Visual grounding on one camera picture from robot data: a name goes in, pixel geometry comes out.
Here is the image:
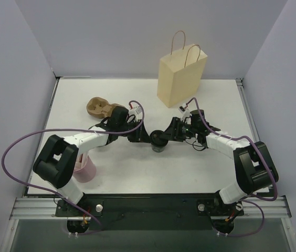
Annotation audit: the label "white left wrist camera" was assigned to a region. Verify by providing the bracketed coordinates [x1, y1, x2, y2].
[128, 104, 142, 120]

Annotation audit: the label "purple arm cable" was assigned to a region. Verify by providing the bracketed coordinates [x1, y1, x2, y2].
[183, 97, 279, 237]
[1, 99, 145, 234]

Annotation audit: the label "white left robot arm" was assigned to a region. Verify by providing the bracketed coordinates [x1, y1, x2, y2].
[33, 105, 150, 216]

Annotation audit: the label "white straws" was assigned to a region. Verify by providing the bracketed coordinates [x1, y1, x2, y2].
[76, 153, 88, 165]

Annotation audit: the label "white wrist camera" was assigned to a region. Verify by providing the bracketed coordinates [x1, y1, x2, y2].
[178, 103, 191, 123]
[128, 104, 142, 120]

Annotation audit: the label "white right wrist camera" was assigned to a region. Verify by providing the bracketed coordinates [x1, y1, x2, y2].
[178, 103, 191, 123]

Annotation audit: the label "pink straw holder cup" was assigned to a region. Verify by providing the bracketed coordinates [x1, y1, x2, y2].
[72, 156, 97, 183]

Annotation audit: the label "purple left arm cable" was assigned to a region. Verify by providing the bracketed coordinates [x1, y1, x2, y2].
[1, 99, 145, 234]

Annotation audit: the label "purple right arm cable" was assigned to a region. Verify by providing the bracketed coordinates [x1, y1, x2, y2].
[183, 97, 279, 237]

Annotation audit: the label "beige paper bag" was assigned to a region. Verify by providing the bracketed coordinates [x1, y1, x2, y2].
[157, 30, 208, 108]

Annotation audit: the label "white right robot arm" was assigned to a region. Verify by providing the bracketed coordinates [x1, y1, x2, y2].
[151, 109, 279, 214]

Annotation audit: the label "brown cardboard cup carrier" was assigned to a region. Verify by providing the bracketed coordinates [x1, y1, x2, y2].
[86, 97, 123, 119]

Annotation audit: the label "black cup lid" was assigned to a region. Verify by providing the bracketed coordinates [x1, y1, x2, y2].
[150, 130, 168, 147]
[210, 127, 220, 132]

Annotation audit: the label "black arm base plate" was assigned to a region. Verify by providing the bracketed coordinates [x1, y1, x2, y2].
[55, 193, 244, 234]

